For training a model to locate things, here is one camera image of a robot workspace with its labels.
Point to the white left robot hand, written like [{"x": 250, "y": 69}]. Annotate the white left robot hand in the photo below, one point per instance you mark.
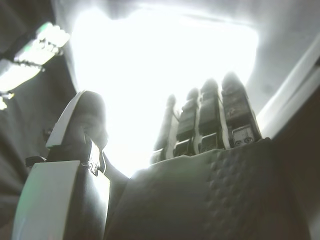
[{"x": 200, "y": 195}]

